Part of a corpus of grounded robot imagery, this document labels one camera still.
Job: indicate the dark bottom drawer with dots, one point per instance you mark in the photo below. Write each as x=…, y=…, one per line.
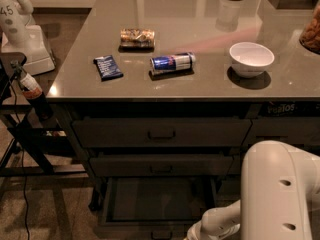
x=154, y=208

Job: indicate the dark drawer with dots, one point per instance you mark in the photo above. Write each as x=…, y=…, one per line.
x=160, y=132
x=161, y=165
x=154, y=208

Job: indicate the white robot base number 45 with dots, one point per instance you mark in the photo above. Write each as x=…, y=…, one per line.
x=21, y=34

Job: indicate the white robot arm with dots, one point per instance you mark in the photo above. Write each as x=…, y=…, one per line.
x=279, y=187

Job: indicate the dark middle drawer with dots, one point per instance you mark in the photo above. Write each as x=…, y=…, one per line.
x=161, y=165

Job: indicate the dark top drawer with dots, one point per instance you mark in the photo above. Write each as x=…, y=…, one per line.
x=160, y=132

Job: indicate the right middle drawer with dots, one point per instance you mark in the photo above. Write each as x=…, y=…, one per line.
x=235, y=168

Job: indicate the right bottom drawer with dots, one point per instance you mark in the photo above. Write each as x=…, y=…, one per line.
x=229, y=187

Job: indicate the right top drawer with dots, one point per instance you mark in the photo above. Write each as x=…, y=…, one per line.
x=301, y=131

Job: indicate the blue silver energy drink can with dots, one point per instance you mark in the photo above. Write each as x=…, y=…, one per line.
x=172, y=63

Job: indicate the dark blue snack packet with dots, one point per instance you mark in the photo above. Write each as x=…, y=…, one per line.
x=107, y=68

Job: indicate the brown patterned snack bag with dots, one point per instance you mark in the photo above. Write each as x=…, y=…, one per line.
x=137, y=38

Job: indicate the white bowl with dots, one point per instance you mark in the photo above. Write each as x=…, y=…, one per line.
x=250, y=59

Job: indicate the dark cola bottle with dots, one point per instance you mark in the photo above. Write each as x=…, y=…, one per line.
x=32, y=91

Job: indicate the glass jar of nuts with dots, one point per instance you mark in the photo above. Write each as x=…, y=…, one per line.
x=310, y=37

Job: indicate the dark cabinet frame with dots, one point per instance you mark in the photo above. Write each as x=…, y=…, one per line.
x=73, y=109

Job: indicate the black side table frame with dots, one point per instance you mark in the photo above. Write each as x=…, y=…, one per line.
x=34, y=141

